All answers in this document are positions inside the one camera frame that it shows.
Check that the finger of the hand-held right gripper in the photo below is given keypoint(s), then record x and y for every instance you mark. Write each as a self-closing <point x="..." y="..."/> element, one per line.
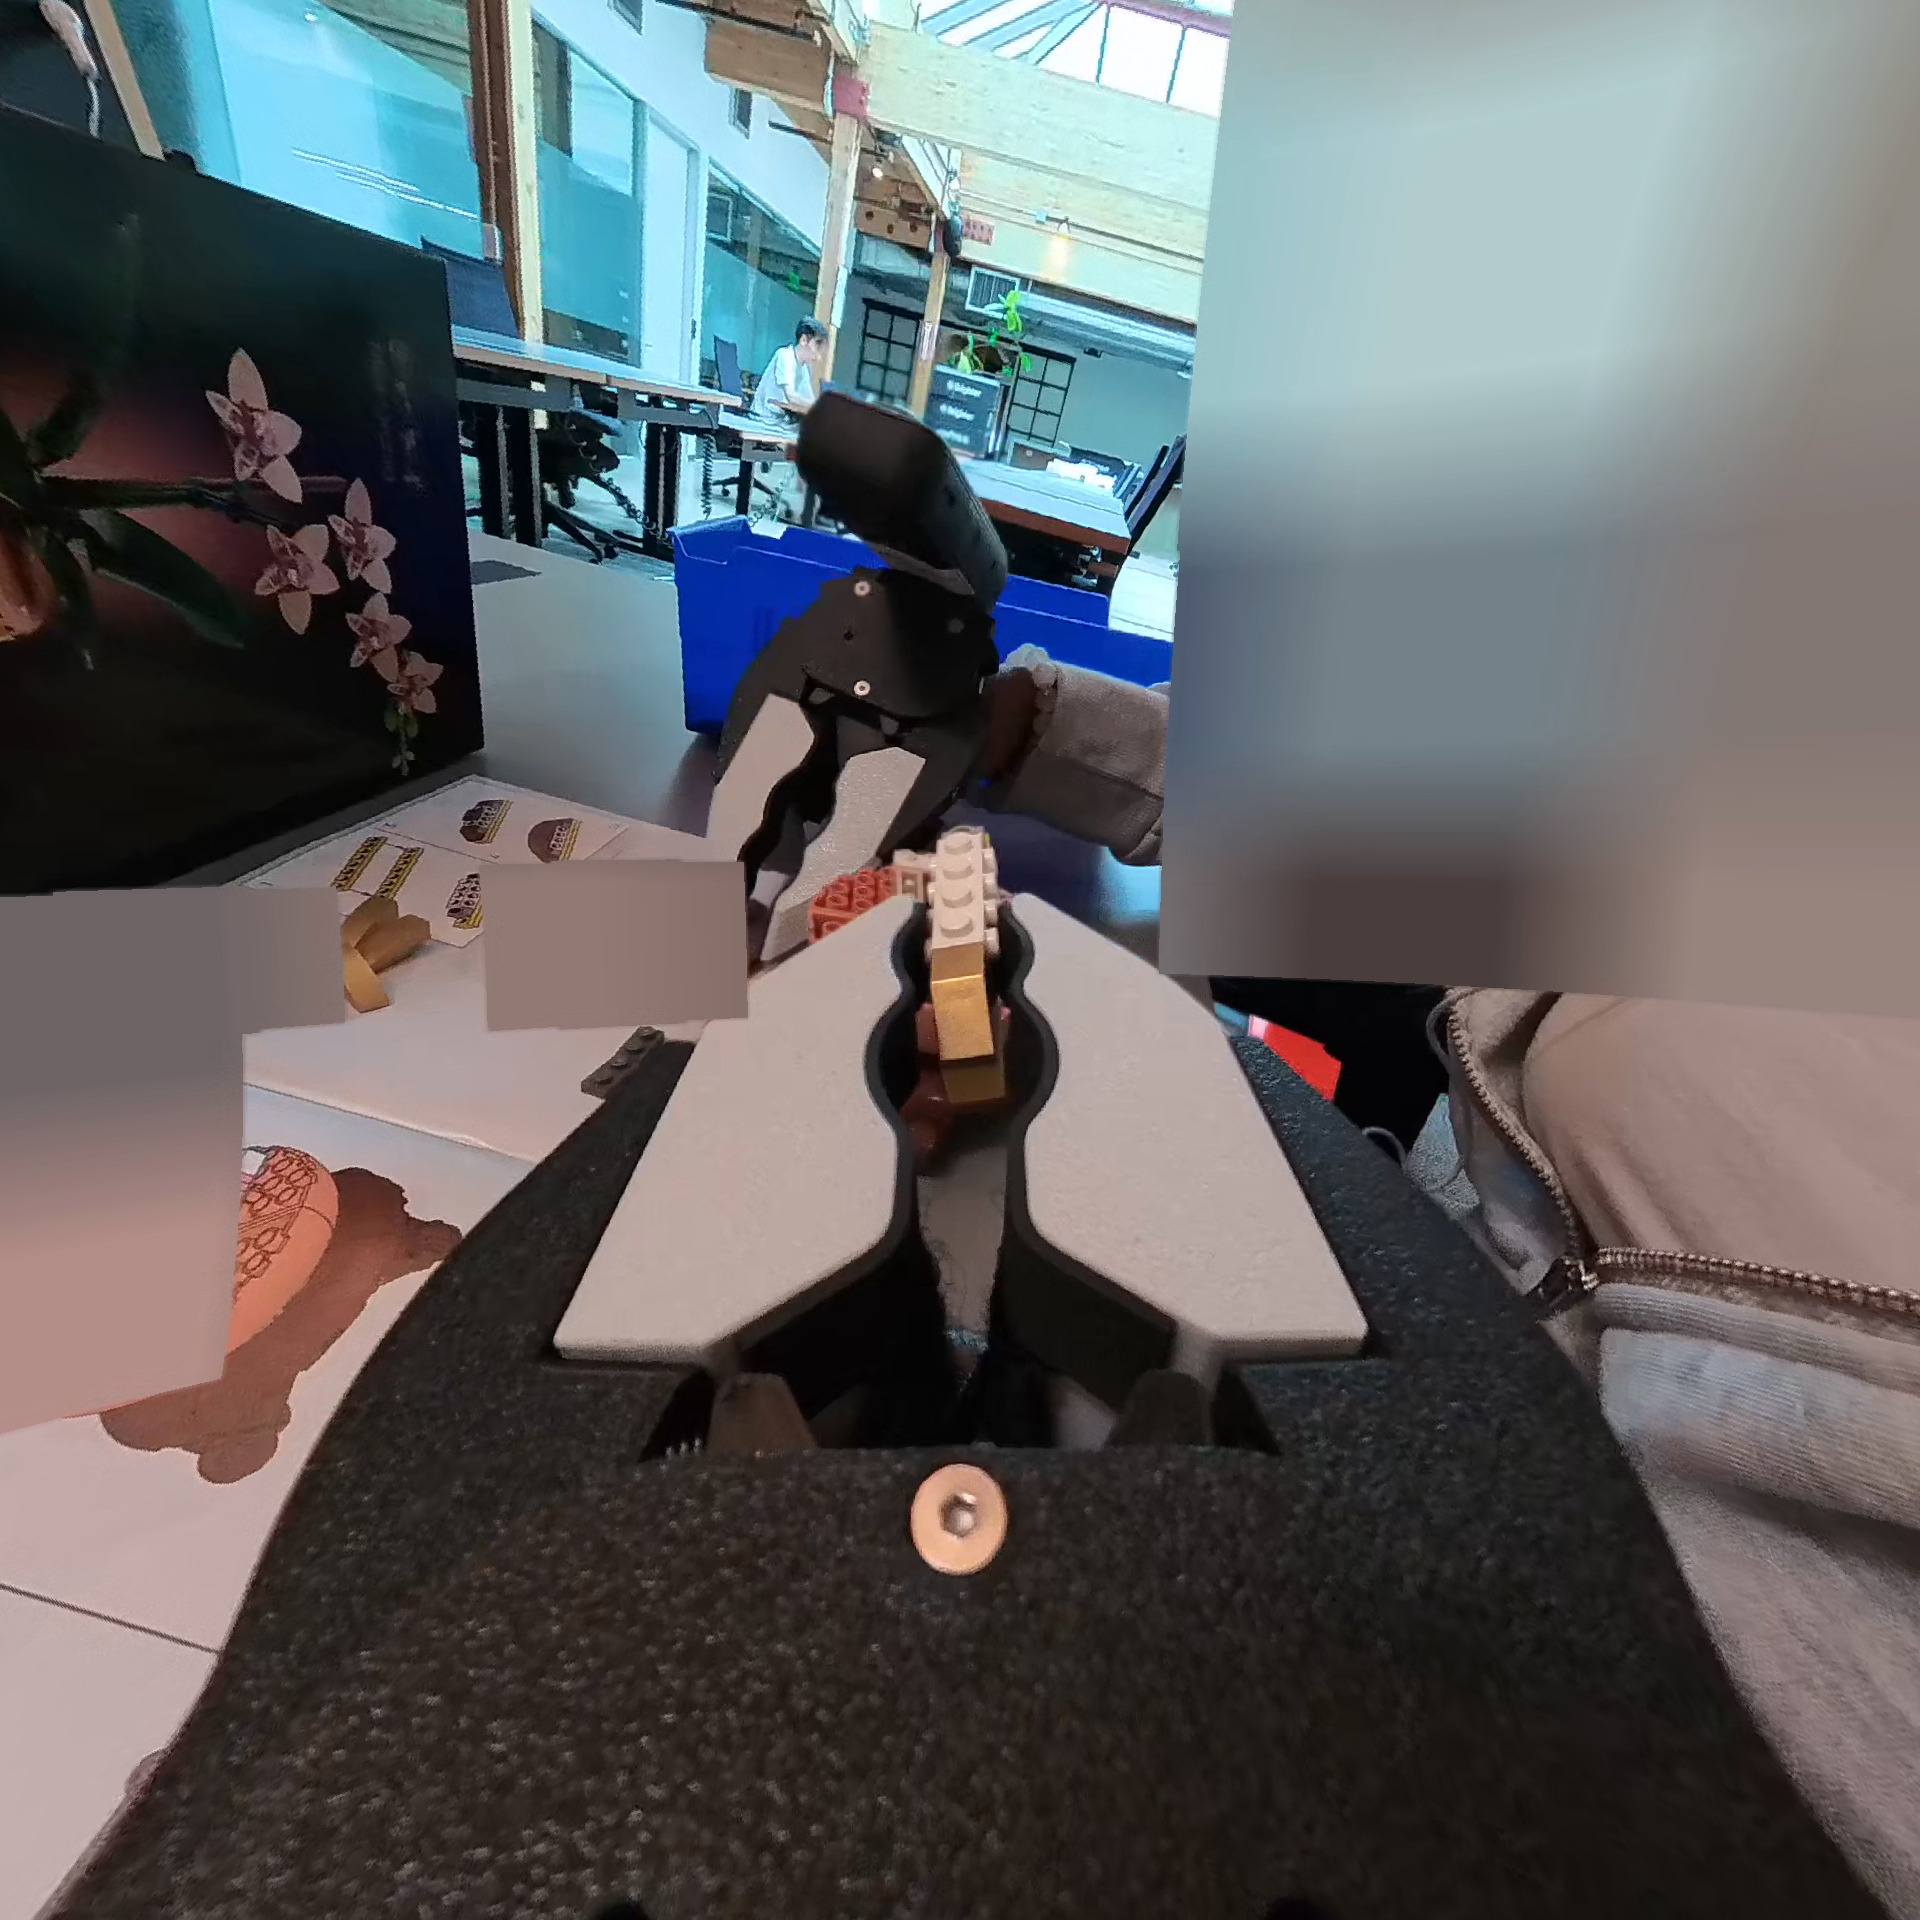
<point x="894" y="805"/>
<point x="745" y="774"/>

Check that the small brick assembly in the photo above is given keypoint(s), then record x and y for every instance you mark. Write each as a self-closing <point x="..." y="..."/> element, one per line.
<point x="961" y="1007"/>

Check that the green potted plant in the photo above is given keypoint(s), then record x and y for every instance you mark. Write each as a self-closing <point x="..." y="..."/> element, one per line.
<point x="997" y="324"/>

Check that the brick pot model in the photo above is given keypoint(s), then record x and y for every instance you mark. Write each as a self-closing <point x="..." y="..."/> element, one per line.
<point x="850" y="892"/>

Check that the small dark brick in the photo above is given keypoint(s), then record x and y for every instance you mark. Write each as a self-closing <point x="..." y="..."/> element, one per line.
<point x="625" y="1062"/>

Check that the white instruction booklet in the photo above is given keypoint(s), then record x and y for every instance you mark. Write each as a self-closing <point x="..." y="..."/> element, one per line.
<point x="420" y="1081"/>

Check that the blue plastic bin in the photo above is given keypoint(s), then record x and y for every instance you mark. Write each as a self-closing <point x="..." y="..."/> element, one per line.
<point x="737" y="616"/>

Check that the gold curved brick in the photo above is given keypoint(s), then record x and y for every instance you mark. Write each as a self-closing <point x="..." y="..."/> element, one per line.
<point x="385" y="955"/>

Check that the black flower print box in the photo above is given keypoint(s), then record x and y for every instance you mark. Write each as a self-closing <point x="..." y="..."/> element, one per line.
<point x="180" y="661"/>

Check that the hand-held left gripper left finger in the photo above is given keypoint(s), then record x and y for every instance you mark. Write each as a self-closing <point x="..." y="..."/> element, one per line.
<point x="751" y="1201"/>

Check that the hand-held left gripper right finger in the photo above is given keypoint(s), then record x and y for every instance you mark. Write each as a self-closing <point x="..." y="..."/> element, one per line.
<point x="1171" y="1201"/>

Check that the white gooseneck microphone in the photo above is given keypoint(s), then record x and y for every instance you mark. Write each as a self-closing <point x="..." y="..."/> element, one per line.
<point x="60" y="30"/>

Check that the background office desks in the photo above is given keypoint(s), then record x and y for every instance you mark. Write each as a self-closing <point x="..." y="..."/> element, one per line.
<point x="570" y="376"/>

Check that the person's right hand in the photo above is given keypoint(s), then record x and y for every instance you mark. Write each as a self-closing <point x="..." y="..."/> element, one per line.
<point x="1018" y="736"/>

